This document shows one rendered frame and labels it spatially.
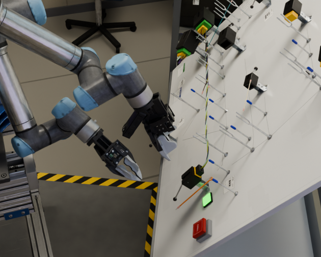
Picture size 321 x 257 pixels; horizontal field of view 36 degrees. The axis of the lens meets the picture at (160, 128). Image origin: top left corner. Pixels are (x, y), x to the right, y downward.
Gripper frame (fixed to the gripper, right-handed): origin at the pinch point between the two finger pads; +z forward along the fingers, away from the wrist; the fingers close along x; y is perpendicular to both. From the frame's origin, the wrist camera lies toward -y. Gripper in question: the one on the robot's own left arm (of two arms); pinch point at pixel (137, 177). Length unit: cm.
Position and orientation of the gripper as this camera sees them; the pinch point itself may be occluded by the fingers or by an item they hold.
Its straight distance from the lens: 162.9
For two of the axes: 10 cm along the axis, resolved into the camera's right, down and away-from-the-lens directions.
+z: 7.3, 6.7, 0.9
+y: 2.4, -1.4, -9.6
